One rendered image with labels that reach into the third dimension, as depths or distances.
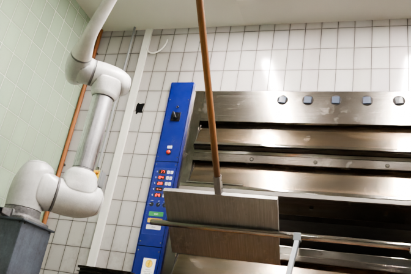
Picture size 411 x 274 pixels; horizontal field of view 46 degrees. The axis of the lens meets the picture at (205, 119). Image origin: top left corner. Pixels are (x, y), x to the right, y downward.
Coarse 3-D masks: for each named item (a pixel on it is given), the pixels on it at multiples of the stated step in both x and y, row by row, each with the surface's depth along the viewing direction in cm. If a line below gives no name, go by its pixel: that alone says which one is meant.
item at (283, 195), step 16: (224, 192) 257; (240, 192) 254; (256, 192) 252; (272, 192) 250; (288, 208) 256; (304, 208) 252; (320, 208) 248; (336, 208) 245; (352, 208) 241; (368, 208) 238; (384, 208) 235; (400, 208) 231
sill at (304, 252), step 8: (280, 248) 250; (288, 248) 249; (304, 248) 247; (312, 256) 244; (320, 256) 243; (328, 256) 242; (336, 256) 241; (344, 256) 240; (352, 256) 239; (360, 256) 238; (368, 256) 237; (376, 256) 236; (384, 264) 233; (392, 264) 232; (400, 264) 231; (408, 264) 230
